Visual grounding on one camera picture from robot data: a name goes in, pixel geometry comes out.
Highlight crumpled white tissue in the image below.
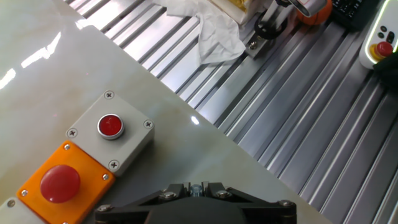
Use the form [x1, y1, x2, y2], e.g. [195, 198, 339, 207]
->
[151, 0, 247, 66]

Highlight black keyboard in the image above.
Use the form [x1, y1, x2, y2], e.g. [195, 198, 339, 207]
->
[330, 0, 382, 31]

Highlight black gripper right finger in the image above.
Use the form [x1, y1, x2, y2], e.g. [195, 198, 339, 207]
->
[203, 182, 298, 224]

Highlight black fabric object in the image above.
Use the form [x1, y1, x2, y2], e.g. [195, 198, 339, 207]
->
[372, 51, 398, 94]

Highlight white tray yellow contents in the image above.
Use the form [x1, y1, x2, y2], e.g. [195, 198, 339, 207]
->
[210, 0, 276, 26]

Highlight orange box red mushroom button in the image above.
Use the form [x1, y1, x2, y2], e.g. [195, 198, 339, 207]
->
[16, 139, 116, 224]

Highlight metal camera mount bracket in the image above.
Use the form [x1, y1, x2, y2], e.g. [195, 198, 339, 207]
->
[244, 0, 301, 60]

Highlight grey box red mushroom button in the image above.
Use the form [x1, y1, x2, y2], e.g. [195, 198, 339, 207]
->
[0, 196, 47, 224]

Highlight white pendant red stop button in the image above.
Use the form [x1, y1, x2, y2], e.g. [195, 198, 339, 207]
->
[358, 0, 398, 70]

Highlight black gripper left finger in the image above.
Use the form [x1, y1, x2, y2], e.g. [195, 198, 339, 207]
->
[95, 182, 191, 224]

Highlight grey box flat red button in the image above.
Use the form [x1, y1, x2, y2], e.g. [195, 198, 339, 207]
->
[65, 90, 155, 178]

